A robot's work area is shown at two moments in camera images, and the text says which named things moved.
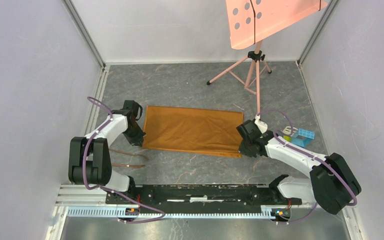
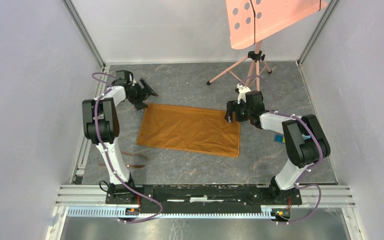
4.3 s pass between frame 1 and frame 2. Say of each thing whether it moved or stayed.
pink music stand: stayed
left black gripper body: moved
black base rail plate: stayed
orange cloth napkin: stayed
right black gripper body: moved
